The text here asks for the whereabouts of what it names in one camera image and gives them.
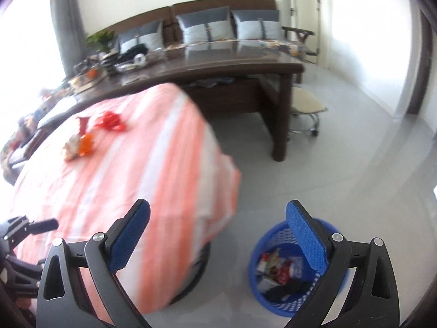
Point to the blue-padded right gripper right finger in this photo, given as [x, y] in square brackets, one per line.
[372, 299]

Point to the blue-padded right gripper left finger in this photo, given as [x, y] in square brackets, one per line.
[63, 300]

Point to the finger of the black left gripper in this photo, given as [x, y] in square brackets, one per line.
[15, 230]

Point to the white orange wrapper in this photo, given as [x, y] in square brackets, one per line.
[78, 146]

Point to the red long snack wrapper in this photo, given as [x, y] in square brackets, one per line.
[82, 125]

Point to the red plastic bag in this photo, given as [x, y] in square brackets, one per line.
[110, 121]

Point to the blue plastic trash basket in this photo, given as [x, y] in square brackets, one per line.
[280, 276]

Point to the orange striped tablecloth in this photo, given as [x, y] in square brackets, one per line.
[167, 155]

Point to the side table with bottles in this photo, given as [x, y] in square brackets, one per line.
[32, 130]

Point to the fruit bowl with oranges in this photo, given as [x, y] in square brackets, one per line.
[88, 79]

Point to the glass tray with tape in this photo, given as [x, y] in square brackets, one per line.
[137, 57]

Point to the cream rolling stool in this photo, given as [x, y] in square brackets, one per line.
[304, 103]

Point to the green potted plant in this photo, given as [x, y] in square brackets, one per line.
[103, 39]

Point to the grey curtain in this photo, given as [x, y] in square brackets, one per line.
[69, 33]

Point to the grey blue cushion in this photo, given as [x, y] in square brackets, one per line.
[206, 25]
[150, 35]
[258, 24]

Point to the floral sofa blanket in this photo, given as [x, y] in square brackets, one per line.
[283, 46]

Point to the grey blue cushion far right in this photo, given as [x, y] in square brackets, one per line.
[258, 24]

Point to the brown wooden sofa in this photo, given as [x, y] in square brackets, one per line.
[171, 31]

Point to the white door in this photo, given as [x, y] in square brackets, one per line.
[306, 25]

